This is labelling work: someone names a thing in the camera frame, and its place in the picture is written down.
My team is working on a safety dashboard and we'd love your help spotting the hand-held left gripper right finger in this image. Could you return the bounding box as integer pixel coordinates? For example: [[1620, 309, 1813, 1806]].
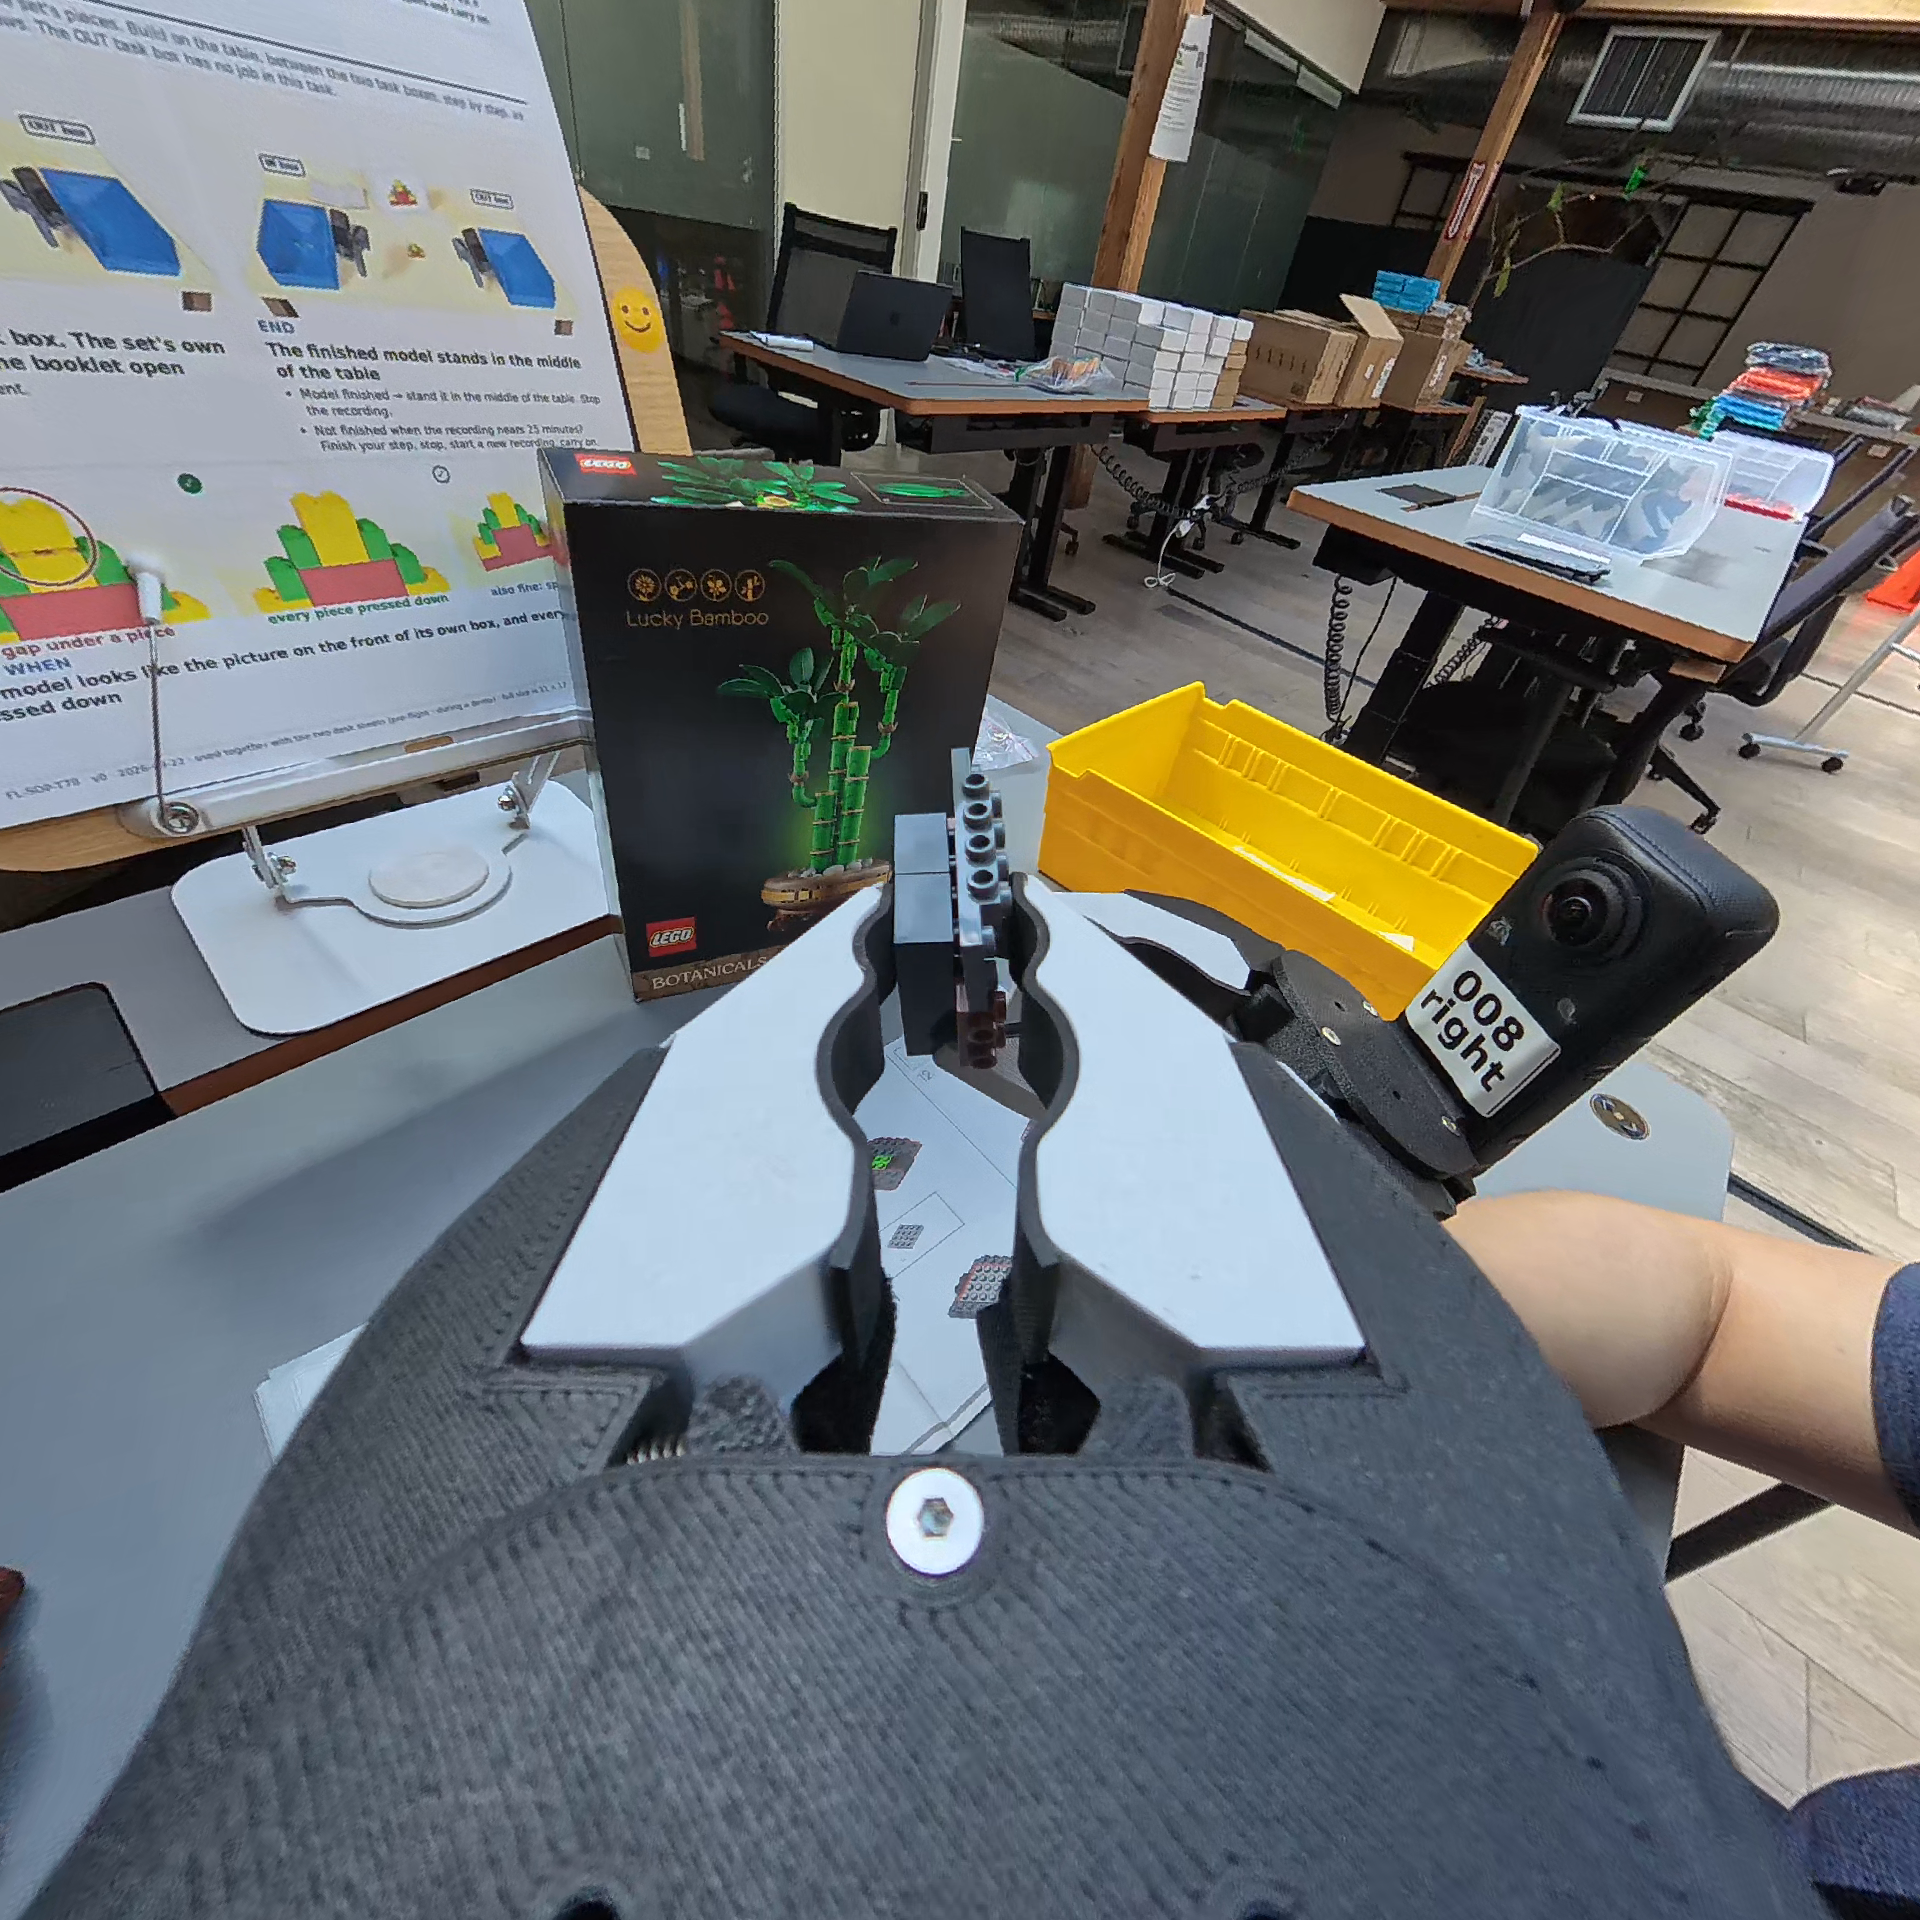
[[978, 883, 1373, 1453]]

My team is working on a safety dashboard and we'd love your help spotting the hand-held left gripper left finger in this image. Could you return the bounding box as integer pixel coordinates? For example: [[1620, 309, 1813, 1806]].
[[515, 883, 897, 1453]]

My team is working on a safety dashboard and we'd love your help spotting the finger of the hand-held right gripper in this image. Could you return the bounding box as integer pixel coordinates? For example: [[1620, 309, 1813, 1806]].
[[1113, 894, 1281, 1002]]

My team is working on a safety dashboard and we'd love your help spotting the grey brick plate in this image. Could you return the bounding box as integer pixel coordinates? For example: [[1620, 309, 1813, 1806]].
[[948, 744, 1011, 1037]]

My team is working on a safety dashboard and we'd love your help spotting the dark grey Lego assembly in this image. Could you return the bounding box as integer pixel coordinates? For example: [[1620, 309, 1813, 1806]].
[[892, 808, 1011, 1070]]

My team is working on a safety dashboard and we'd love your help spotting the person's right forearm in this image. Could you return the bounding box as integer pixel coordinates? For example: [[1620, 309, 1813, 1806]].
[[1440, 1191, 1899, 1539]]

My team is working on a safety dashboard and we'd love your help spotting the grey office desk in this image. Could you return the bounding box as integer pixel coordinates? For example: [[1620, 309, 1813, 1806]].
[[721, 330, 1157, 624], [1286, 463, 1808, 840]]

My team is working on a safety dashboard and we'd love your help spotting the black desk pad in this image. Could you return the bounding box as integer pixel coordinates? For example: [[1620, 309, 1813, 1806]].
[[0, 982, 168, 1157]]

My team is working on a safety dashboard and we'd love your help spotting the yellow plastic bin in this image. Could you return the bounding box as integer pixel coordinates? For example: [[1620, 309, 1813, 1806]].
[[1038, 682, 1546, 1021]]

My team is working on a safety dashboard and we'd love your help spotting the instruction booklet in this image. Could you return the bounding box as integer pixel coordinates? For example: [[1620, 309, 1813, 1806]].
[[256, 1036, 1051, 1464]]

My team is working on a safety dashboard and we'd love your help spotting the whiteboard on wheels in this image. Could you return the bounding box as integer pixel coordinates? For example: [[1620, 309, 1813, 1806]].
[[1740, 575, 1920, 775]]

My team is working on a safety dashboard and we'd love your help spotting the black office chair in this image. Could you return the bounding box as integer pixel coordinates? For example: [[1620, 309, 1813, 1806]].
[[1546, 495, 1920, 840], [704, 200, 904, 453], [960, 228, 1041, 360]]

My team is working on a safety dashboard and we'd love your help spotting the clear plastic organizer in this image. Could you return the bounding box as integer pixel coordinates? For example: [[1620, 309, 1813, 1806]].
[[1469, 405, 1741, 570]]

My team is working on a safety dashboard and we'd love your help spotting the clear plastic container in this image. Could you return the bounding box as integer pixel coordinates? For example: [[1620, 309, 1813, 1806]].
[[1709, 432, 1840, 519]]

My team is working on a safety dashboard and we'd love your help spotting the black bamboo set box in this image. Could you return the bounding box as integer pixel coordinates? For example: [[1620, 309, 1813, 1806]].
[[539, 447, 1029, 1004]]

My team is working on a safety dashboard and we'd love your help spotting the white stand base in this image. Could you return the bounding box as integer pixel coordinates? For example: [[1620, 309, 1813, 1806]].
[[169, 772, 619, 1040]]

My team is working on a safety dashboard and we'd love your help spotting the stack of colourful packets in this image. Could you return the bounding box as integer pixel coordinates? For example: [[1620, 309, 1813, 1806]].
[[1697, 343, 1840, 442]]

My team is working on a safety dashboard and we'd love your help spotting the person's blue shirt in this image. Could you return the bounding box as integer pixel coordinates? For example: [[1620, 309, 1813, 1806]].
[[1770, 1259, 1920, 1920]]

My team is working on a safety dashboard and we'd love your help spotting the stack of white boxes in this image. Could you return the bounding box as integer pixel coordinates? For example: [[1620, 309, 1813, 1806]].
[[1050, 280, 1256, 408]]

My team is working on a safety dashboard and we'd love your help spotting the cardboard box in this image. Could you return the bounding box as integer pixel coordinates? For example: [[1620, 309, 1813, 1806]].
[[1242, 306, 1403, 406], [1341, 293, 1472, 408]]

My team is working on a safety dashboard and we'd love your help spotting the black laptop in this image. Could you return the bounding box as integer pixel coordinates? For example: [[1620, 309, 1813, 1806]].
[[833, 270, 957, 365]]

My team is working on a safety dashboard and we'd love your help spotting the paper notice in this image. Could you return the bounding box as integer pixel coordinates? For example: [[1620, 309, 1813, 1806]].
[[1147, 12, 1214, 160]]

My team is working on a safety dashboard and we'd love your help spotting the printed instruction sheet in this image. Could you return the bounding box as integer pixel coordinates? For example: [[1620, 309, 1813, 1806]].
[[0, 0, 601, 830]]

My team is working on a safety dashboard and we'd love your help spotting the wall vent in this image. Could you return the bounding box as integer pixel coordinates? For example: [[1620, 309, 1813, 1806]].
[[1569, 27, 1718, 128]]

